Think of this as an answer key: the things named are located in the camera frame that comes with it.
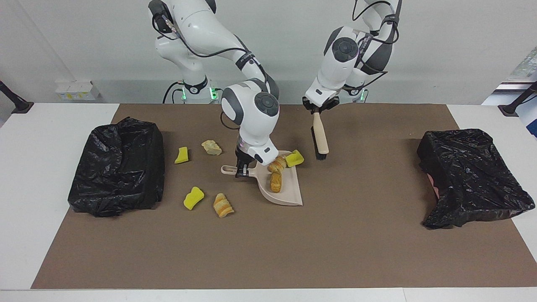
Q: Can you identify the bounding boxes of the black camera stand base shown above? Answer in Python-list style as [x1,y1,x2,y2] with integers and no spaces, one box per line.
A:
[0,80,34,115]
[498,81,537,117]

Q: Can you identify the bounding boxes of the black base power cable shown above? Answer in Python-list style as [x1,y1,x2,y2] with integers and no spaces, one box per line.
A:
[162,81,185,104]

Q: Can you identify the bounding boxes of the beige plastic dustpan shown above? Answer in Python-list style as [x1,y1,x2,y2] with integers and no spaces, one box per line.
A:
[221,150,303,207]

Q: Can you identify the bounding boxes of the wavy yellow sponge piece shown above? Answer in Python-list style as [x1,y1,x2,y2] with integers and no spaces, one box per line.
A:
[183,186,205,211]

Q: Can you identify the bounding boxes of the pale yellow bread chunk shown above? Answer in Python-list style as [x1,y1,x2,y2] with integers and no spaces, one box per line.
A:
[201,140,223,156]

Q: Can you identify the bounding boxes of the light blue panel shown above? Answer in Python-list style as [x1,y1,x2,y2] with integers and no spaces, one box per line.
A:
[519,96,537,139]

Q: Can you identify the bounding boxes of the black bag lined pink bin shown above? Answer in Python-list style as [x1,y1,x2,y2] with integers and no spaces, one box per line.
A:
[416,128,536,230]

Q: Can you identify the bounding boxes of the small striped croissant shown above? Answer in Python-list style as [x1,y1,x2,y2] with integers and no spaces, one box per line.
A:
[268,156,288,173]

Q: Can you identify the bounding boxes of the brown table mat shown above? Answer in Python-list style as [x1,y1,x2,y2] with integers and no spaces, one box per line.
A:
[31,104,537,290]

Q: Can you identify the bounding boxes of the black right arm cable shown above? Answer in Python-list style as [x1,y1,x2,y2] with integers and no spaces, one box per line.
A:
[157,15,269,131]

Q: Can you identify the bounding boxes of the large striped croissant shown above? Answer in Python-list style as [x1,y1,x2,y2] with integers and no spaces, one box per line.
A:
[213,193,235,219]

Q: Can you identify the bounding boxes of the white shelf dark edge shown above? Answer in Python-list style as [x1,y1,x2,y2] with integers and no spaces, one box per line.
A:
[495,82,537,91]

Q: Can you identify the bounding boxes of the beige hand brush black bristles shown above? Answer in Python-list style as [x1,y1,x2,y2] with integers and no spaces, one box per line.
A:
[310,111,330,161]

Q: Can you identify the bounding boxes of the white wall socket box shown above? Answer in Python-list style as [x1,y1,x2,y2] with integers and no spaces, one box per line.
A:
[55,81,101,102]

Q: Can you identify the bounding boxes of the large yellow sponge piece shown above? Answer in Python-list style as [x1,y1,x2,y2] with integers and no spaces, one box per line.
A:
[285,150,305,168]

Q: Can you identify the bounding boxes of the patterned paper sheet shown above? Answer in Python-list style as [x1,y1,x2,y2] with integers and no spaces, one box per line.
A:
[506,47,537,82]

